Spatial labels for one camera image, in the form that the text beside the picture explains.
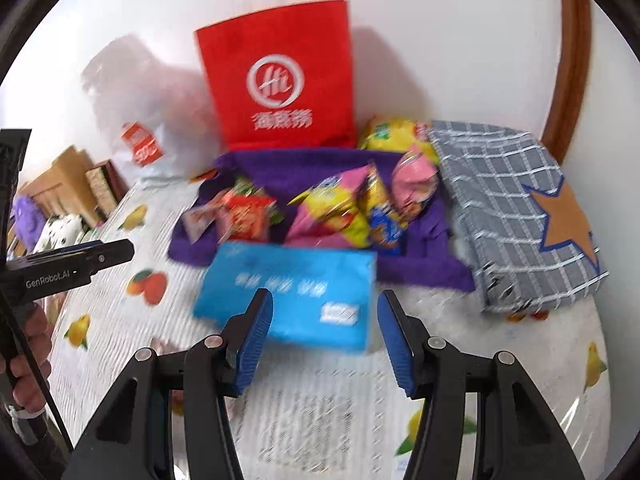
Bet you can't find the white floral cloth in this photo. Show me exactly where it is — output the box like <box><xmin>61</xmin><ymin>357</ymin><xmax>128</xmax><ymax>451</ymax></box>
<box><xmin>32</xmin><ymin>212</ymin><xmax>83</xmax><ymax>253</ymax></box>

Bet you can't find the pink white snack packet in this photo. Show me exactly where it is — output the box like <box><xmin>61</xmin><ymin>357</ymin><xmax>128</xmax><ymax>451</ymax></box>
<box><xmin>182</xmin><ymin>202</ymin><xmax>223</xmax><ymax>247</ymax></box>

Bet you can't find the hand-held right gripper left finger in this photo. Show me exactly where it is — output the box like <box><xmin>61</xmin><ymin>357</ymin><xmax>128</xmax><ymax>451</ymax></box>
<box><xmin>62</xmin><ymin>287</ymin><xmax>275</xmax><ymax>480</ymax></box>

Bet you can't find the red snack packet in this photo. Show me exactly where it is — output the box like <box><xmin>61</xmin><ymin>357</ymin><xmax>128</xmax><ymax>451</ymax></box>
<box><xmin>217</xmin><ymin>187</ymin><xmax>278</xmax><ymax>242</ymax></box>

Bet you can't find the white plastic shopping bag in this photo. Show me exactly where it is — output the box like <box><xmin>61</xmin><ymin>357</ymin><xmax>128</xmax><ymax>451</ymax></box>
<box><xmin>80</xmin><ymin>32</ymin><xmax>223</xmax><ymax>181</ymax></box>

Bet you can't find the purple plush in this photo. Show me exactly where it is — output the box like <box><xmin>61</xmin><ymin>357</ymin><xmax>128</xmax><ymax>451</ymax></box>
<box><xmin>12</xmin><ymin>195</ymin><xmax>46</xmax><ymax>251</ymax></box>

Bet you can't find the pink yellow snack packet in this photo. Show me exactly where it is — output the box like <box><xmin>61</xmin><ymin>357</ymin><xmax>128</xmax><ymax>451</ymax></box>
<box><xmin>285</xmin><ymin>165</ymin><xmax>376</xmax><ymax>251</ymax></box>

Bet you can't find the brown wooden frame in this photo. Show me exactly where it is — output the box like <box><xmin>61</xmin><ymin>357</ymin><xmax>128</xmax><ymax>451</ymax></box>
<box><xmin>540</xmin><ymin>0</ymin><xmax>593</xmax><ymax>166</ymax></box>

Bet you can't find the purple cloth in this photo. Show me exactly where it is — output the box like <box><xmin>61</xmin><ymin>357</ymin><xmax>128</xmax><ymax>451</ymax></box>
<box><xmin>167</xmin><ymin>147</ymin><xmax>476</xmax><ymax>293</ymax></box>

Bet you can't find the person's left hand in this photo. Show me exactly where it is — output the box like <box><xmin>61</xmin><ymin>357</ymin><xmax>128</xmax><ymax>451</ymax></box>
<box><xmin>0</xmin><ymin>304</ymin><xmax>55</xmax><ymax>403</ymax></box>

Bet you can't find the blue tissue pack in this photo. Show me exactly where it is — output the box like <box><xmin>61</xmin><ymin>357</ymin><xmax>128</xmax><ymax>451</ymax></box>
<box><xmin>192</xmin><ymin>241</ymin><xmax>378</xmax><ymax>353</ymax></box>

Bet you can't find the yellow green snack bag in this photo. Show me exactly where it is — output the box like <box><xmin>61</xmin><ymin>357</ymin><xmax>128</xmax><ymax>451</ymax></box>
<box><xmin>361</xmin><ymin>117</ymin><xmax>441</xmax><ymax>166</ymax></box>

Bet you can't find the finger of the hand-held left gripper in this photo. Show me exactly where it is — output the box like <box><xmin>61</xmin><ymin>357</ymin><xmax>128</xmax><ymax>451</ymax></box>
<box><xmin>60</xmin><ymin>239</ymin><xmax>136</xmax><ymax>277</ymax></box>
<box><xmin>45</xmin><ymin>241</ymin><xmax>103</xmax><ymax>253</ymax></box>

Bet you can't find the grey checked star cloth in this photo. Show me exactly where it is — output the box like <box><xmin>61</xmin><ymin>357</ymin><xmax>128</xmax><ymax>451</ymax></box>
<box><xmin>425</xmin><ymin>120</ymin><xmax>611</xmax><ymax>316</ymax></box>

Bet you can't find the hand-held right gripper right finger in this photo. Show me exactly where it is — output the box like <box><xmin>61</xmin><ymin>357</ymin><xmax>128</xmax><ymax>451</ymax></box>
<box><xmin>376</xmin><ymin>289</ymin><xmax>586</xmax><ymax>480</ymax></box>

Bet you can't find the red paper bag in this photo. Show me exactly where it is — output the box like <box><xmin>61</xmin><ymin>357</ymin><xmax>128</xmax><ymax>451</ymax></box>
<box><xmin>194</xmin><ymin>0</ymin><xmax>357</xmax><ymax>153</ymax></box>

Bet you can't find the fruit print sheet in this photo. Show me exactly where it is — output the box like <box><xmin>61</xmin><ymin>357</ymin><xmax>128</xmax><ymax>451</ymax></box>
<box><xmin>47</xmin><ymin>170</ymin><xmax>613</xmax><ymax>480</ymax></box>

